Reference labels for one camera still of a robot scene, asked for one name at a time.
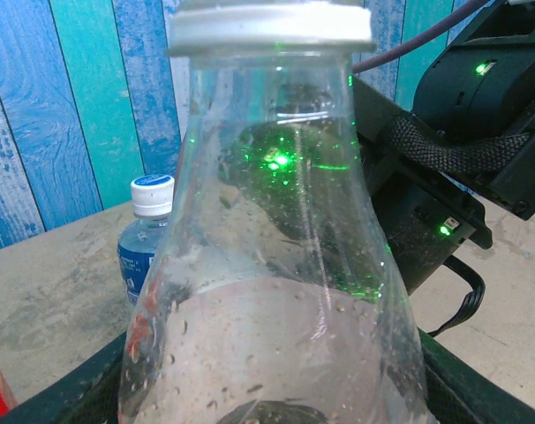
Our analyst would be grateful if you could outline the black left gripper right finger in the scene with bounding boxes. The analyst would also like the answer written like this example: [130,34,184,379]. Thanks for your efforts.
[418,329,535,424]

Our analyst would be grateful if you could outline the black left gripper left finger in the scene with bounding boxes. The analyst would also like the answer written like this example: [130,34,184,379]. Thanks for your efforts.
[0,329,134,424]

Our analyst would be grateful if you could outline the small blue-label water bottle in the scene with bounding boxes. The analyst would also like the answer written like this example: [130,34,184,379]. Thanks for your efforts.
[116,174,177,307]

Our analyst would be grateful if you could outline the blue and white bottle cap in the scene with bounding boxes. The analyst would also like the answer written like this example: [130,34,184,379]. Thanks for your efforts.
[130,174,177,218]

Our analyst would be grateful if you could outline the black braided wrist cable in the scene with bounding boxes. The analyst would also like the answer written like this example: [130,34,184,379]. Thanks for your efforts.
[388,115,532,339]

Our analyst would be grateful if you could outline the clear bottle with red label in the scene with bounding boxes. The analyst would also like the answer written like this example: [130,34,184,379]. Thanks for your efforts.
[117,0,437,424]

